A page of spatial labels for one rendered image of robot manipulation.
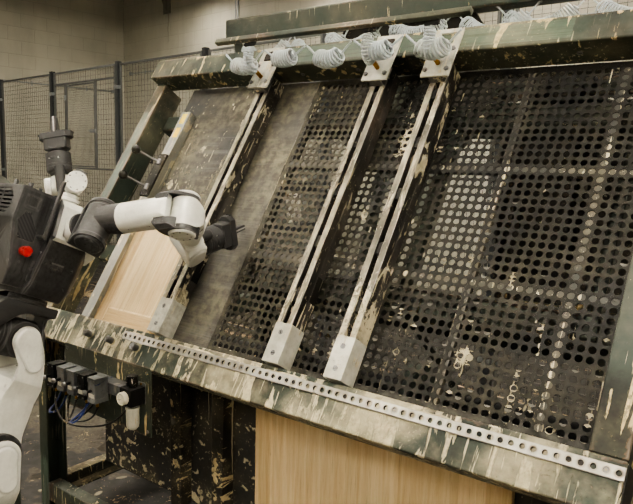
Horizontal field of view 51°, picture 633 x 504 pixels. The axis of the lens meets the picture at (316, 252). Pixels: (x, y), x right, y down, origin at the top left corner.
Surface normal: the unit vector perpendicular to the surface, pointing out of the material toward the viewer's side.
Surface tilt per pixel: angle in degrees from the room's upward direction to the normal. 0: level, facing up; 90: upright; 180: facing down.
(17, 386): 112
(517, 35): 57
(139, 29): 90
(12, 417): 90
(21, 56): 90
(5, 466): 90
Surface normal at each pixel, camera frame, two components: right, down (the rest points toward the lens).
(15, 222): 0.79, 0.10
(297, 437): -0.61, 0.09
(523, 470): -0.50, -0.46
